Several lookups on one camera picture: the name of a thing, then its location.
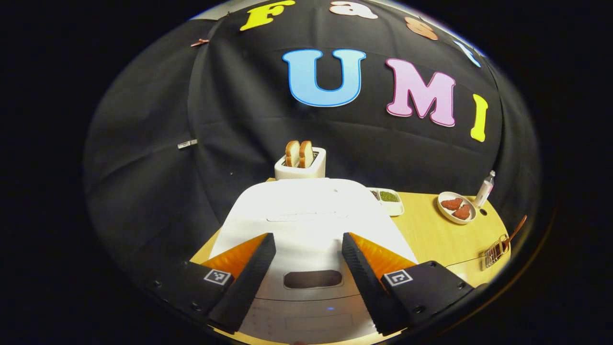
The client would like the toasted bread slice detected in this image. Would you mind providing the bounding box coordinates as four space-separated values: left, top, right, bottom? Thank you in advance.
299 140 315 169
285 140 301 168

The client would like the wooden spoon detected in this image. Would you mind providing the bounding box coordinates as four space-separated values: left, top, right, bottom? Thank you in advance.
500 215 527 250

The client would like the white rice cooker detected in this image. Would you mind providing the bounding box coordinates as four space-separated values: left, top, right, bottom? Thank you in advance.
209 178 418 344

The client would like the black backdrop cloth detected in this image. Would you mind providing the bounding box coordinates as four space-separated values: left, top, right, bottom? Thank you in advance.
84 0 539 288

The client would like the small clear bottle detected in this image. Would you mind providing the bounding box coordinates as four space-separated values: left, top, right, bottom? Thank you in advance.
474 170 496 208

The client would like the white divided grain dish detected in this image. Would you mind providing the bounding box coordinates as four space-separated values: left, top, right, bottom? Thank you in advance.
368 187 405 217

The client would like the white toaster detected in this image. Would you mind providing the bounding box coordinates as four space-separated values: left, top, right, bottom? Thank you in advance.
274 147 327 180

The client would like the white round plate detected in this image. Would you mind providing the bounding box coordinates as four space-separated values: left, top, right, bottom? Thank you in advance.
437 191 477 225

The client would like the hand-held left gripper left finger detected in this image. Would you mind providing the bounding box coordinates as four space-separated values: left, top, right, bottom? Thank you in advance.
144 233 277 334

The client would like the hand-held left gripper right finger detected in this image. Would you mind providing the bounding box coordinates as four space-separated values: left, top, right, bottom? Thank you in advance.
341 232 477 336

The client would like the wire chopstick holder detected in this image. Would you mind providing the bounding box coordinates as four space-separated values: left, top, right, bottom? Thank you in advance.
484 234 511 269

